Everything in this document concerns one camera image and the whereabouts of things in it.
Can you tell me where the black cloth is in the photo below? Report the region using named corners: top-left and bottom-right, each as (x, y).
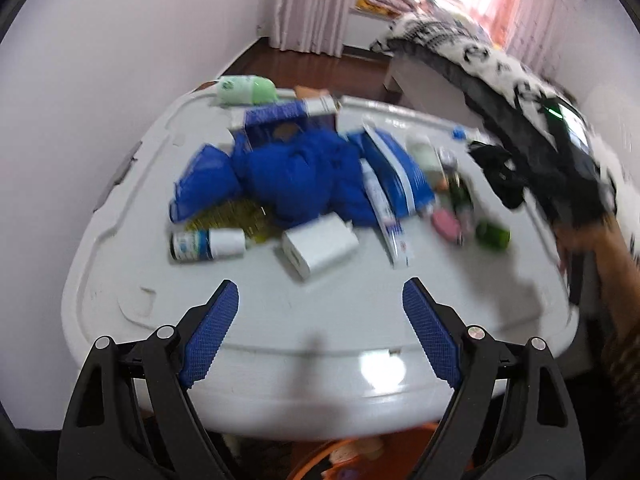
top-left (468, 141), bottom-right (527, 210)

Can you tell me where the white rectangular box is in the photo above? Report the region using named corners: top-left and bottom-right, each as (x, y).
top-left (281, 212), bottom-right (359, 280)

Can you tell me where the white blue toothpaste tube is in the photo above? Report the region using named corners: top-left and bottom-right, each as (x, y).
top-left (360, 158), bottom-right (412, 269)

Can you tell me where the grey bed frame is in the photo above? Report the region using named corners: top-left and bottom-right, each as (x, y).
top-left (383, 53), bottom-right (482, 128)

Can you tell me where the small blue block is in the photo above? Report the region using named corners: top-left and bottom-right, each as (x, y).
top-left (451, 128), bottom-right (466, 140)

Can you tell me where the dark green small bottle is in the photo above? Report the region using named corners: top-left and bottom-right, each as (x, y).
top-left (475, 220), bottom-right (511, 252)

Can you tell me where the orange plastic trash bucket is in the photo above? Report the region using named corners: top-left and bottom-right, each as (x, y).
top-left (288, 422), bottom-right (438, 479)

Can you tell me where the blue white plastic pouch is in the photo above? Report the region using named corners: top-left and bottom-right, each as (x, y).
top-left (360, 122), bottom-right (435, 218)

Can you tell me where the pale green cream jar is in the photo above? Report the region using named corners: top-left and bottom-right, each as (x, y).
top-left (406, 136), bottom-right (445, 190)

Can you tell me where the person's right hand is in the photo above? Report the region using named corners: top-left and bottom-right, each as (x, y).
top-left (552, 213), bottom-right (640, 340)

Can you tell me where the white black logo blanket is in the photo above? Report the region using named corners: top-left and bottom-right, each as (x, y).
top-left (370, 13), bottom-right (639, 256)

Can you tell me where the blue mesh pouch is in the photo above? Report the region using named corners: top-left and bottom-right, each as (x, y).
top-left (169, 144), bottom-right (243, 223)

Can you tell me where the blue white carton box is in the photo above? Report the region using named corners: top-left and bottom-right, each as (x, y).
top-left (231, 96), bottom-right (338, 148)

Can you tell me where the white blue label bottle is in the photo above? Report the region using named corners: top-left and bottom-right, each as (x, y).
top-left (169, 229), bottom-right (246, 262)

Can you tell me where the blue cloth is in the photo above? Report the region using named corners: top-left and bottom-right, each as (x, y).
top-left (231, 128), bottom-right (376, 229)

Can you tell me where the pink striped curtain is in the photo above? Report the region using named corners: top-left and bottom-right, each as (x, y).
top-left (269, 0), bottom-right (357, 58)

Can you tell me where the pink oval nail clipper case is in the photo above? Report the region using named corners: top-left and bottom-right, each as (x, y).
top-left (431, 208), bottom-right (463, 245)

